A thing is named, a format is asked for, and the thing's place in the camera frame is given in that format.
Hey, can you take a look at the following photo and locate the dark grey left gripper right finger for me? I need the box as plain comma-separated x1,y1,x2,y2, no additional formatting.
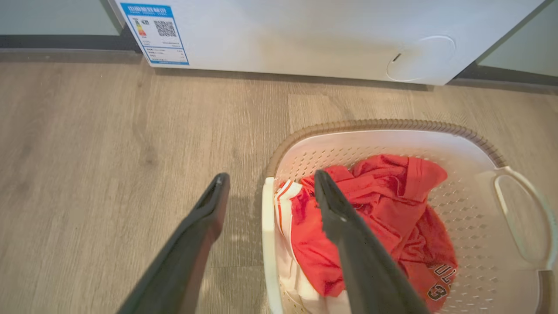
314,170,431,314

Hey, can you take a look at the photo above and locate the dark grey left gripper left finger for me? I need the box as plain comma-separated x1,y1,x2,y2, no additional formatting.
117,173,231,314

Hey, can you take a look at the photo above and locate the white perforated laundry basket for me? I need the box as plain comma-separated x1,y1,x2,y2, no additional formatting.
262,119,558,314

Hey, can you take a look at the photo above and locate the red sports jersey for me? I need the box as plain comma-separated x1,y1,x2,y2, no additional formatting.
289,154,458,313

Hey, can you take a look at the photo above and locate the white garment with red stripes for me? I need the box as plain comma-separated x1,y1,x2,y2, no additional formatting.
274,180,352,314

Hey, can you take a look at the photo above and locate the blue energy label sticker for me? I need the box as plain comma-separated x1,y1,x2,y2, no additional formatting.
120,3,190,66

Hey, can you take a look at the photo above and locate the white washing machine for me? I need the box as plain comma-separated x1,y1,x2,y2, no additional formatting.
108,0,547,86

